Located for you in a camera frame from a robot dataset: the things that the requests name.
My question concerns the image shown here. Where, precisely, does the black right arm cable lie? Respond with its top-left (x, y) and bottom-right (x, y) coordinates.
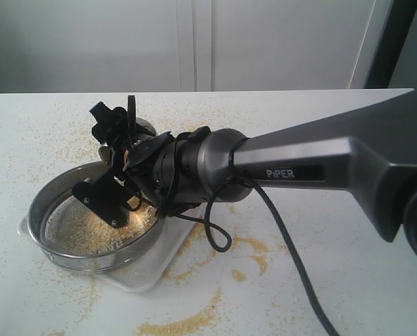
top-left (123, 94), bottom-right (342, 336)

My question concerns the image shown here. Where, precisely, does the stainless steel cup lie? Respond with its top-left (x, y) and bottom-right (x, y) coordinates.
top-left (92, 118), bottom-right (157, 165)

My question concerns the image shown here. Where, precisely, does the yellow grain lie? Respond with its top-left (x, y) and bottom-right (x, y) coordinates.
top-left (44, 197), bottom-right (156, 256)

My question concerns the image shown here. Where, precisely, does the round stainless steel sieve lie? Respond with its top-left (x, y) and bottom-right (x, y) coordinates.
top-left (27, 162), bottom-right (165, 274)

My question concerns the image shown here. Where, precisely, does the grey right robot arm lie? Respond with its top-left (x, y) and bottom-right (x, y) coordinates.
top-left (91, 89), bottom-right (417, 256)

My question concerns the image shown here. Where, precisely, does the white plastic tray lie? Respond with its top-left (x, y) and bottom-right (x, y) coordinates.
top-left (17, 192), bottom-right (195, 293)

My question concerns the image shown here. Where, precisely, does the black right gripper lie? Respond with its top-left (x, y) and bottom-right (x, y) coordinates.
top-left (90, 101), bottom-right (166, 207)

